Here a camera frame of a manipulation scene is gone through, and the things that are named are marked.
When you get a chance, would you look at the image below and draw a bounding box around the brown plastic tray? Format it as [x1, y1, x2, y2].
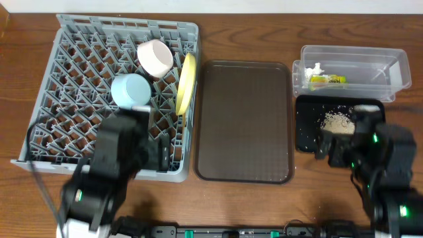
[194, 60, 295, 184]

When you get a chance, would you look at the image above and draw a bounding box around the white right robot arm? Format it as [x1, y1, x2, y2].
[319, 123, 422, 237]

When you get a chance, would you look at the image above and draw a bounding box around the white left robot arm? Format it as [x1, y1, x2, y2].
[57, 116, 171, 237]

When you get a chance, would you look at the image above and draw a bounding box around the clear plastic bin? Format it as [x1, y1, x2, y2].
[292, 45, 412, 102]

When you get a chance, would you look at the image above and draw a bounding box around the white tissue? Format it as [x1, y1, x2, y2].
[305, 63, 325, 81]

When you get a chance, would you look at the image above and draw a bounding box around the green yellow snack wrapper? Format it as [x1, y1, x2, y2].
[309, 75, 347, 91]

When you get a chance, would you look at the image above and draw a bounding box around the black plastic tray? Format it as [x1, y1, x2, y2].
[295, 95, 385, 153]

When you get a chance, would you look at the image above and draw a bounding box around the rice food waste pile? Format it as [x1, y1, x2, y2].
[321, 112, 355, 134]

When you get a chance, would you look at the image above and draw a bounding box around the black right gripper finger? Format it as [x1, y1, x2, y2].
[315, 130, 332, 160]
[328, 136, 350, 168]

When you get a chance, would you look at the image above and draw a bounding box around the yellow plate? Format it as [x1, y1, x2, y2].
[175, 53, 196, 116]

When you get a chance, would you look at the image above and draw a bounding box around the white bowl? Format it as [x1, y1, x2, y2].
[137, 39, 173, 78]

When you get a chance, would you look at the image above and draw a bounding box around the grey dishwasher rack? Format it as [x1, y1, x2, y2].
[14, 15, 201, 182]

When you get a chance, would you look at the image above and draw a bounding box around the light blue plate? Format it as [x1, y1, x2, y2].
[111, 73, 152, 110]

